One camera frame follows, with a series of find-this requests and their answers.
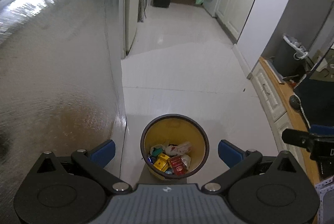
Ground white pink plastic bag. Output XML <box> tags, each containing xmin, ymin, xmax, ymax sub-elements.
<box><xmin>165</xmin><ymin>141</ymin><xmax>192</xmax><ymax>157</ymax></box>

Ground red cigarette pack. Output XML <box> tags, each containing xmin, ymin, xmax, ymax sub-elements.
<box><xmin>168</xmin><ymin>155</ymin><xmax>187</xmax><ymax>176</ymax></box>

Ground teal round small container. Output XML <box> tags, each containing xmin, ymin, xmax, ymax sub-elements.
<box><xmin>151</xmin><ymin>148</ymin><xmax>163</xmax><ymax>157</ymax></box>

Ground white paper wad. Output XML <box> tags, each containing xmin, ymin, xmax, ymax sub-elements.
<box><xmin>149</xmin><ymin>144</ymin><xmax>166</xmax><ymax>155</ymax></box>

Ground yellow carton box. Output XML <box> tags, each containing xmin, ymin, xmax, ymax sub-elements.
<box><xmin>153</xmin><ymin>153</ymin><xmax>170</xmax><ymax>173</ymax></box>

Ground white orange plastic bag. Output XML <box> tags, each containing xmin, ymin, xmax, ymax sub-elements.
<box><xmin>181</xmin><ymin>154</ymin><xmax>191</xmax><ymax>170</ymax></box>

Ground brown round trash bin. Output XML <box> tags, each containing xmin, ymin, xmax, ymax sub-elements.
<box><xmin>140</xmin><ymin>114</ymin><xmax>209</xmax><ymax>181</ymax></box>

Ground black lined trash can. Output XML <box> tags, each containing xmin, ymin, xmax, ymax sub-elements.
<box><xmin>273</xmin><ymin>34</ymin><xmax>309</xmax><ymax>77</ymax></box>

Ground white kitchen cabinets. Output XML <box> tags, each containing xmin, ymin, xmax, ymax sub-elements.
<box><xmin>215</xmin><ymin>0</ymin><xmax>263</xmax><ymax>41</ymax></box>

